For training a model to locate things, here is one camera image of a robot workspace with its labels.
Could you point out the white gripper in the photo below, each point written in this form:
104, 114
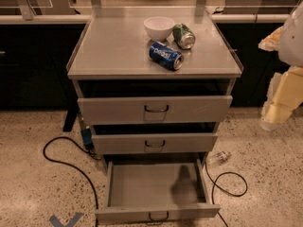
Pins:
292, 43

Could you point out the blue pepsi can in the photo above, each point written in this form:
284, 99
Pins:
165, 56

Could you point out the green soda can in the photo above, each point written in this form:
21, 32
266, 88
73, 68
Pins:
183, 36

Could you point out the grey metal drawer cabinet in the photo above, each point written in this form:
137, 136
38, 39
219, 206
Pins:
112, 60

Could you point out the top drawer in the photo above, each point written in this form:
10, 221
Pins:
163, 109

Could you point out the drawer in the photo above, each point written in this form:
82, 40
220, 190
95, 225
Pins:
163, 109
154, 143
155, 191

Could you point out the middle drawer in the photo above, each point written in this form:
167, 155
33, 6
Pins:
154, 143

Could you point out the bottom drawer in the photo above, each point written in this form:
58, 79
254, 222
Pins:
155, 191

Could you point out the clear plastic bottle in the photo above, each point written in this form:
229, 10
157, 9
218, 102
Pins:
218, 159

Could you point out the white bowl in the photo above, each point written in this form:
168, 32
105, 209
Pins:
159, 27

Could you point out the blue power adapter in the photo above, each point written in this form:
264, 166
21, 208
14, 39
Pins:
87, 139

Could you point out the blue tape cross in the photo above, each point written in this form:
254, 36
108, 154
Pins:
72, 221

